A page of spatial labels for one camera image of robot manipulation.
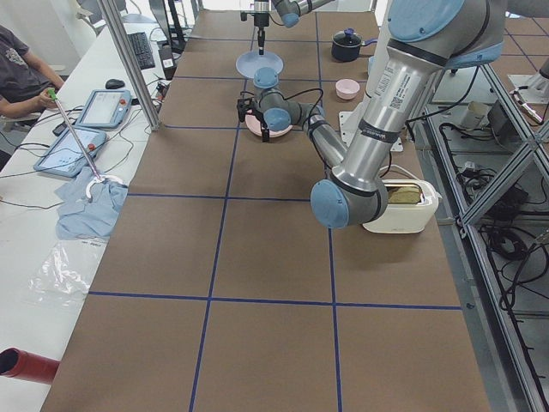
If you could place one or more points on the blue plate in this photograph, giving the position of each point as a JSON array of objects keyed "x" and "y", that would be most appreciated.
[{"x": 250, "y": 62}]

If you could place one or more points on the teach pendant tablet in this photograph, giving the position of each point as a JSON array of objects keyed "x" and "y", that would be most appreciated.
[
  {"x": 64, "y": 157},
  {"x": 105, "y": 108}
]

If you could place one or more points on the cream toaster with bread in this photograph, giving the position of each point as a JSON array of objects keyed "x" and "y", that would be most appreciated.
[{"x": 412, "y": 203}]

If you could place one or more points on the seated person in grey shirt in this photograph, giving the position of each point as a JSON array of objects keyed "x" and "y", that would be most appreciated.
[{"x": 25, "y": 79}]

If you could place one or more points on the red cylinder tube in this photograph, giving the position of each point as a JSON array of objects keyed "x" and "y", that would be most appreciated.
[{"x": 20, "y": 364}]

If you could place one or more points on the light blue cup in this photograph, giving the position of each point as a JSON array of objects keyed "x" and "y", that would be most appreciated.
[{"x": 371, "y": 64}]

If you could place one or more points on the dark blue pot with lid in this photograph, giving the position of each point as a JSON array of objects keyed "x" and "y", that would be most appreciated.
[{"x": 347, "y": 44}]

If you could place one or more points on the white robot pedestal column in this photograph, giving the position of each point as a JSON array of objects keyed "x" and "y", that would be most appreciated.
[{"x": 350, "y": 122}]

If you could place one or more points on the lower teach pendant tablet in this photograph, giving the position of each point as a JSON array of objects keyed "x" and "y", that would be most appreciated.
[{"x": 64, "y": 157}]

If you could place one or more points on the pink bowl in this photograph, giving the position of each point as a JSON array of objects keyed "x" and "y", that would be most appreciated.
[{"x": 347, "y": 89}]

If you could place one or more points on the black computer mouse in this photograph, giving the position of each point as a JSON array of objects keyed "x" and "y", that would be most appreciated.
[{"x": 114, "y": 84}]

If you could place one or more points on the clear plastic bag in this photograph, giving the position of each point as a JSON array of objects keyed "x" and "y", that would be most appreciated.
[{"x": 65, "y": 276}]

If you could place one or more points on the pink grabber stick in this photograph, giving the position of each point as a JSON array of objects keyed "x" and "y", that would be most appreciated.
[{"x": 98, "y": 177}]

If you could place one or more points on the aluminium frame post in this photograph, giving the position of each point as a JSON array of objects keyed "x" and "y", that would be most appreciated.
[{"x": 120, "y": 39}]

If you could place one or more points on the pink plate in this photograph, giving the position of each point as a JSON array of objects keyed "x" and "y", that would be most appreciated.
[{"x": 254, "y": 126}]

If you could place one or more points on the upper teach pendant tablet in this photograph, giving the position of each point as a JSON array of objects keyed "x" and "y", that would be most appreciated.
[{"x": 105, "y": 108}]

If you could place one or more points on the black keyboard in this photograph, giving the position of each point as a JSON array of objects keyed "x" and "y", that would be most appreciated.
[{"x": 141, "y": 47}]

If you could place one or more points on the light blue cloth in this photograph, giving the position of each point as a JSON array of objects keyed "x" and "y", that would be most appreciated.
[{"x": 79, "y": 217}]

